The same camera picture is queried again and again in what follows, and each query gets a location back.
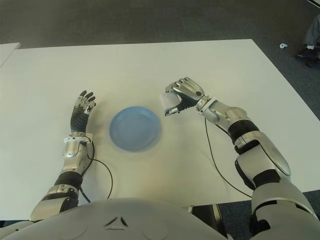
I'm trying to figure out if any right robot hand black silver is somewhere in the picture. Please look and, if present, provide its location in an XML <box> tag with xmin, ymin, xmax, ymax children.
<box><xmin>163</xmin><ymin>76</ymin><xmax>206</xmax><ymax>118</ymax></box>

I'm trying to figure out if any left robot hand black silver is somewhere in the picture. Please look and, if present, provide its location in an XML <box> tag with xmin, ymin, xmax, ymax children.
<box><xmin>69</xmin><ymin>89</ymin><xmax>97</xmax><ymax>137</ymax></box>

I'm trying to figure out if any white charger block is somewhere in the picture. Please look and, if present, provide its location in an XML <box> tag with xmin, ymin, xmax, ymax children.
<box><xmin>159</xmin><ymin>91</ymin><xmax>181</xmax><ymax>110</ymax></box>

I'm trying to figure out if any blue round plate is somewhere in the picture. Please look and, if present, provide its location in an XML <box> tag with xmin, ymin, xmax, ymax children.
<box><xmin>108</xmin><ymin>106</ymin><xmax>162</xmax><ymax>152</ymax></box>

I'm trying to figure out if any white side table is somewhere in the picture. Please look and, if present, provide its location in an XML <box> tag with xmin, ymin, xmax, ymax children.
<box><xmin>0</xmin><ymin>42</ymin><xmax>21</xmax><ymax>67</ymax></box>

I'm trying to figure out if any grey robot torso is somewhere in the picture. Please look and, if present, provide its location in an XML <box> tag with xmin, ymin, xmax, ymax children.
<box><xmin>0</xmin><ymin>197</ymin><xmax>230</xmax><ymax>240</ymax></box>

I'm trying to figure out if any black shoe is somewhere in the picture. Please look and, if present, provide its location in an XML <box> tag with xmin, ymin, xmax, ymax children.
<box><xmin>296</xmin><ymin>47</ymin><xmax>316</xmax><ymax>59</ymax></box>

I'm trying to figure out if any grey trouser leg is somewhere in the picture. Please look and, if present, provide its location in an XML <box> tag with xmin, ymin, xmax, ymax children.
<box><xmin>303</xmin><ymin>21</ymin><xmax>320</xmax><ymax>47</ymax></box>

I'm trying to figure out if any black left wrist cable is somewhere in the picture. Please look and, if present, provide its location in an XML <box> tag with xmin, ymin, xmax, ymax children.
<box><xmin>79</xmin><ymin>142</ymin><xmax>114</xmax><ymax>203</ymax></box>

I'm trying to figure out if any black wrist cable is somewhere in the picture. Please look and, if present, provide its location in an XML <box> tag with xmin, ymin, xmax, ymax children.
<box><xmin>79</xmin><ymin>142</ymin><xmax>114</xmax><ymax>203</ymax></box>
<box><xmin>204</xmin><ymin>117</ymin><xmax>253</xmax><ymax>198</ymax></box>

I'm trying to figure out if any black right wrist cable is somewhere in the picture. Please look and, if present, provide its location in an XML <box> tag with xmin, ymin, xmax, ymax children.
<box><xmin>204</xmin><ymin>117</ymin><xmax>253</xmax><ymax>198</ymax></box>

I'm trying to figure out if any black table frame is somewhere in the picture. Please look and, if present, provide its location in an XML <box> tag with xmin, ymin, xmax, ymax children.
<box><xmin>191</xmin><ymin>203</ymin><xmax>227</xmax><ymax>236</ymax></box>

